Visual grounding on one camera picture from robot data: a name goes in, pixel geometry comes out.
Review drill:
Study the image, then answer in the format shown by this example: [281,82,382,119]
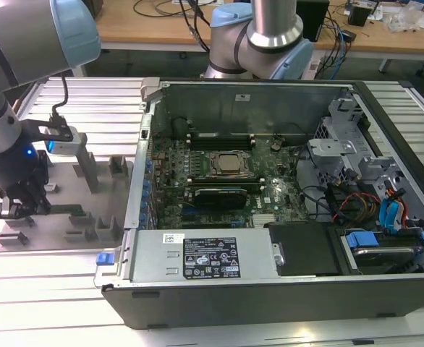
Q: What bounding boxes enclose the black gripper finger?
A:
[20,176,52,215]
[0,194,21,220]

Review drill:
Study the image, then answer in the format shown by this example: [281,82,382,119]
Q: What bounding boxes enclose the black RAM slot bank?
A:
[187,131,255,151]
[186,176,266,194]

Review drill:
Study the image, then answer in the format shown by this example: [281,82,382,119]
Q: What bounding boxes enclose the grey parts rack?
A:
[0,132,135,253]

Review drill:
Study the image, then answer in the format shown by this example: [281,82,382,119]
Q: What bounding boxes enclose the blue case latch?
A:
[96,252,117,267]

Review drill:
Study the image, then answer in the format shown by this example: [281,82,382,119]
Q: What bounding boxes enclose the grey power supply unit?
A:
[130,229,284,286]

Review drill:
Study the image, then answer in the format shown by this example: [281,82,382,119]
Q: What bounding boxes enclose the grey case latch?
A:
[140,77,161,103]

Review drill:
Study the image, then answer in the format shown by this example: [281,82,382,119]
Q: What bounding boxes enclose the CPU socket with cover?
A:
[206,150,252,179]

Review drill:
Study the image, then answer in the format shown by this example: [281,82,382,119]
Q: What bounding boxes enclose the black graphics card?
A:
[193,187,248,210]

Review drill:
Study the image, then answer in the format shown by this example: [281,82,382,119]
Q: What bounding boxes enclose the large black box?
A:
[88,0,104,20]

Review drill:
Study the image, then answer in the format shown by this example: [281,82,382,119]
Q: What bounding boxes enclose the wooden desk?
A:
[98,0,424,52]

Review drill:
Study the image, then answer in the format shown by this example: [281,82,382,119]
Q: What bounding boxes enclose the silver CPU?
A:
[217,155,242,173]

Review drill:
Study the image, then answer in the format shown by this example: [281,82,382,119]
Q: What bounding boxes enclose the silver chipset heatsink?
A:
[252,213,277,228]

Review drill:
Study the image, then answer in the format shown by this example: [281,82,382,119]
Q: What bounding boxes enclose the green motherboard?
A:
[145,135,318,231]

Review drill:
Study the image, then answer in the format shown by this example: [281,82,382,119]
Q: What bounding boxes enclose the black open PC case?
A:
[94,77,424,330]

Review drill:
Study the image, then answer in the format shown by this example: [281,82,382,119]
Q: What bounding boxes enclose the black plastic shroud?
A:
[264,221,343,278]

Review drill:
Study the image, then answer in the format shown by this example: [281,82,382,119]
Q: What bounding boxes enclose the metal drive cage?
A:
[307,96,407,203]

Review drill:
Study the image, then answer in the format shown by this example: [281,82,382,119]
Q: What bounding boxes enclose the hard disk in blue carrier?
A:
[342,230,424,276]

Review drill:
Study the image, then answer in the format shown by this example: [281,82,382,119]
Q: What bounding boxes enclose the tall black box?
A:
[297,0,331,43]

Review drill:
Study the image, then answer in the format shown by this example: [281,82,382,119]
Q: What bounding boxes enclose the small black box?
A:
[347,5,371,27]

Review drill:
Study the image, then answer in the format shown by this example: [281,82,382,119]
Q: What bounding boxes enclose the clear plastic bags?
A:
[383,2,424,34]

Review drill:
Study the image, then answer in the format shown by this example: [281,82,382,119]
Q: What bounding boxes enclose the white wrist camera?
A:
[20,117,80,153]

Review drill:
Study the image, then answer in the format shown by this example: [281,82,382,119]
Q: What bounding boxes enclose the black camera cable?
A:
[49,74,70,121]

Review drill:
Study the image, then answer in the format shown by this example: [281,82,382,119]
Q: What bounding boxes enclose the red and yellow wires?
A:
[333,192,380,222]

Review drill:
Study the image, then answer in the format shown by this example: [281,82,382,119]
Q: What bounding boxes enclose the blue cable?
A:
[326,14,347,80]

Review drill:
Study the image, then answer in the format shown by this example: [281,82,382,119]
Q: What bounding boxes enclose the blue data wire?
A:
[377,197,404,235]

